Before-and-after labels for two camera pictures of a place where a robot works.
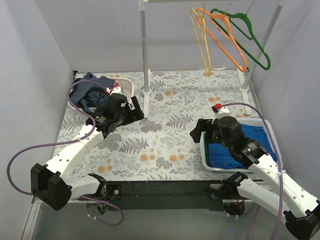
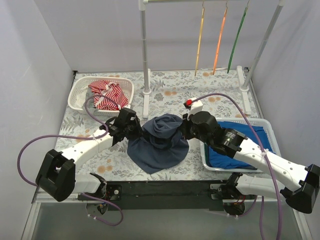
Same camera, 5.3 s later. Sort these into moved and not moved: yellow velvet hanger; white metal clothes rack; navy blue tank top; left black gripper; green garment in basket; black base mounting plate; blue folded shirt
Moved: navy blue tank top; left black gripper; yellow velvet hanger
Not moved: white metal clothes rack; green garment in basket; blue folded shirt; black base mounting plate
